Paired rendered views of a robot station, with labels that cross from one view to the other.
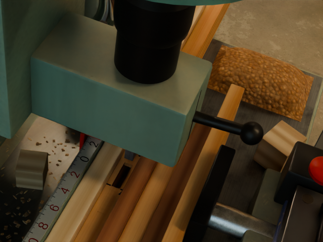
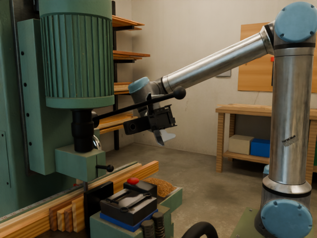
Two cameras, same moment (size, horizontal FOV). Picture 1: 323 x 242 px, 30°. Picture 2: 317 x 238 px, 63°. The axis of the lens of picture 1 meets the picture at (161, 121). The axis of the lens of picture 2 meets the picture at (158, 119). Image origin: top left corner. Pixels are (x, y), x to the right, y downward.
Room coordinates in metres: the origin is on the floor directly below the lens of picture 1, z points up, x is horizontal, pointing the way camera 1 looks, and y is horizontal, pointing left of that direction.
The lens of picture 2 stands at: (-0.21, -0.44, 1.28)
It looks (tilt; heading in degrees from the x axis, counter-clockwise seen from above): 10 degrees down; 22
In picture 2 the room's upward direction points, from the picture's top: straight up
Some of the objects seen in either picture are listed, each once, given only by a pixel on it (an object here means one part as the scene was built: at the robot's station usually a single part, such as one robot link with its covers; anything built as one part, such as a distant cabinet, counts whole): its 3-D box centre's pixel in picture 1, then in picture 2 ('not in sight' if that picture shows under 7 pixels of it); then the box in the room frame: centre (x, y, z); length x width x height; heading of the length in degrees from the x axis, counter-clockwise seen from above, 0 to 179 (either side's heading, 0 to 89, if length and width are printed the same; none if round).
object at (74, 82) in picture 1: (118, 92); (80, 164); (0.37, 0.04, 1.03); 0.14 x 0.07 x 0.09; 78
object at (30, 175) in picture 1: (31, 169); not in sight; (0.42, 0.14, 0.82); 0.03 x 0.03 x 0.03; 5
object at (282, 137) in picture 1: (279, 148); not in sight; (0.44, -0.13, 0.92); 0.04 x 0.03 x 0.04; 146
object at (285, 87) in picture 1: (262, 73); (155, 183); (0.56, -0.11, 0.91); 0.12 x 0.09 x 0.03; 78
